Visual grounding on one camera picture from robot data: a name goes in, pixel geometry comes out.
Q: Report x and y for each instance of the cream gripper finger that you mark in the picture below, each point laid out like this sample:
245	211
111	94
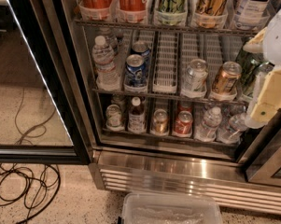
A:
254	45
269	99

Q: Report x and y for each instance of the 7up can bottom shelf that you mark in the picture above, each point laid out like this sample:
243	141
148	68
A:
113	116

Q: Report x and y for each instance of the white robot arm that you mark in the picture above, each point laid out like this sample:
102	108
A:
272	53

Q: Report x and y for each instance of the green can middle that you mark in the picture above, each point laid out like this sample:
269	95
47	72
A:
249	62

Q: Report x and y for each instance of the green can front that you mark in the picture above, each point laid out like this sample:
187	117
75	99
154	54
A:
262	69

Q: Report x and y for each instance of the white labelled bottle top shelf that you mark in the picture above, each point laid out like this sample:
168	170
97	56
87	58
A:
252	0

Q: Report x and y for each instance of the gold can middle shelf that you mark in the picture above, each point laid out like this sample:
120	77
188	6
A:
226	78

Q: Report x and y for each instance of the water bottle bottom shelf right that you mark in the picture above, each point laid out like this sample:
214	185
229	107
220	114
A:
230	131

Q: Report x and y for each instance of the water bottle shelf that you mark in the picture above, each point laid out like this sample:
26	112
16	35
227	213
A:
103	56
230	131
110	38
206	130

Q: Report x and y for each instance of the white silver can middle shelf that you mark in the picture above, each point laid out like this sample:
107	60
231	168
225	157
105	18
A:
195	76

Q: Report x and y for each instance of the water bottle bottom shelf left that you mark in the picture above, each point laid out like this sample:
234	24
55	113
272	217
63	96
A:
206	130

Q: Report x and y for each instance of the red cola can behind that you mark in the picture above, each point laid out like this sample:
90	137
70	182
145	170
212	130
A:
184	106

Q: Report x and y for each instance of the red cola can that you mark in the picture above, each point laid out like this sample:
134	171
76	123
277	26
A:
183	122
184	106

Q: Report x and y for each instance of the empty white shelf tray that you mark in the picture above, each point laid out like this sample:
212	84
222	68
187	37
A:
165	71

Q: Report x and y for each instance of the red cola can front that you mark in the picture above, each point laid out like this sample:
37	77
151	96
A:
183	122

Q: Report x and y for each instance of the stainless steel fridge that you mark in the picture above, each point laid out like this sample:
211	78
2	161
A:
246	175

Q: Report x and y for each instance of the blue pepsi can behind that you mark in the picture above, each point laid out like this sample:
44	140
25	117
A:
141	48

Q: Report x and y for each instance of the blue pepsi can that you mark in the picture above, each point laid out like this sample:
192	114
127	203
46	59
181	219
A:
141	48
135	71

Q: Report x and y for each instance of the gold can bottom shelf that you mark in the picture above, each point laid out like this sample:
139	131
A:
160	121

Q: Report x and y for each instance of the blue pepsi can front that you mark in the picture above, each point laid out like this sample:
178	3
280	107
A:
135	71

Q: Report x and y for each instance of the water bottle middle shelf behind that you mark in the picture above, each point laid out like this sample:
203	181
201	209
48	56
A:
110	38

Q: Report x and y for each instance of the water bottle middle shelf front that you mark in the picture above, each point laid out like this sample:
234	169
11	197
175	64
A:
103	56

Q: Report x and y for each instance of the glass fridge door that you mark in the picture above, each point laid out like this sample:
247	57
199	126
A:
42	113

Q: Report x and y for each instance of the brown glass bottle white cap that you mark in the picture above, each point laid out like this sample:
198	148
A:
136	121

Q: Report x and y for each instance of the clear plastic bin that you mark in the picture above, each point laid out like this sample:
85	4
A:
150	208

